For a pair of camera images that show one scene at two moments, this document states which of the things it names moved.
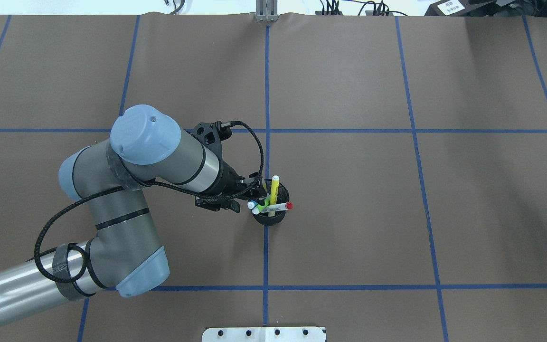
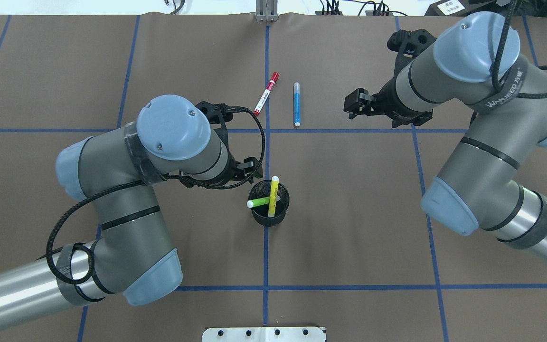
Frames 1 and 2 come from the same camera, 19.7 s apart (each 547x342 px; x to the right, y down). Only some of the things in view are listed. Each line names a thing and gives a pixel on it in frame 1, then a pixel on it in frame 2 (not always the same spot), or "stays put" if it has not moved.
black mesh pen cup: [282, 197] stays put
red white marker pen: [287, 206] → [267, 93]
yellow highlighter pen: [274, 190] stays put
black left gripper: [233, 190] → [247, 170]
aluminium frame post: [266, 10] stays put
